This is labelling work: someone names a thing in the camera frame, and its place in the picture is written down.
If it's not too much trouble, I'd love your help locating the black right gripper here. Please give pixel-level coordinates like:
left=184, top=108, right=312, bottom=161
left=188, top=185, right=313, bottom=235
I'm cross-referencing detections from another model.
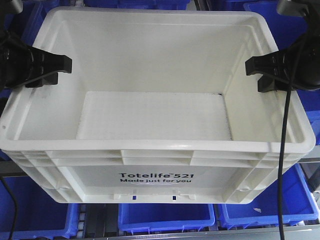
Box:
left=245, top=37, right=320, bottom=92

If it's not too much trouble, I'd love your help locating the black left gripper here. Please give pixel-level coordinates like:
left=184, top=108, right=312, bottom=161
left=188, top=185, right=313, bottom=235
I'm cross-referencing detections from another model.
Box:
left=0, top=30, right=72, bottom=90

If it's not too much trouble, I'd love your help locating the white plastic tote bin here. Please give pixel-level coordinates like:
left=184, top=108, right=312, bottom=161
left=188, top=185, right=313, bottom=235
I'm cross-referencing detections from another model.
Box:
left=0, top=5, right=316, bottom=205

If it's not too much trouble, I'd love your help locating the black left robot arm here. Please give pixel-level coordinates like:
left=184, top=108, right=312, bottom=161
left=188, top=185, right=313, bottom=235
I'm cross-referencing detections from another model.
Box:
left=0, top=0, right=72, bottom=90

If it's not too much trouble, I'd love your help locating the right shelf lower blue bin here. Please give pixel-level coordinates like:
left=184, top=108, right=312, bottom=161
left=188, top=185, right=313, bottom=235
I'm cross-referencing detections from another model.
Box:
left=216, top=164, right=320, bottom=230

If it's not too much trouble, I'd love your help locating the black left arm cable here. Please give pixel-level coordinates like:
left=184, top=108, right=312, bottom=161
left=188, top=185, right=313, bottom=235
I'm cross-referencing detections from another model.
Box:
left=0, top=174, right=20, bottom=240

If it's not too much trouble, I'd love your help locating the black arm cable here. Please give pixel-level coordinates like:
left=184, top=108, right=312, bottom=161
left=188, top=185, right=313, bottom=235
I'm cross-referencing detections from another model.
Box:
left=0, top=174, right=20, bottom=240
left=277, top=32, right=311, bottom=240

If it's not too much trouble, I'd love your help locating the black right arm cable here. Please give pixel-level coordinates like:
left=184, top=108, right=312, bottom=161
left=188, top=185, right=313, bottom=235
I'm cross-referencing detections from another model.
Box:
left=277, top=32, right=311, bottom=240

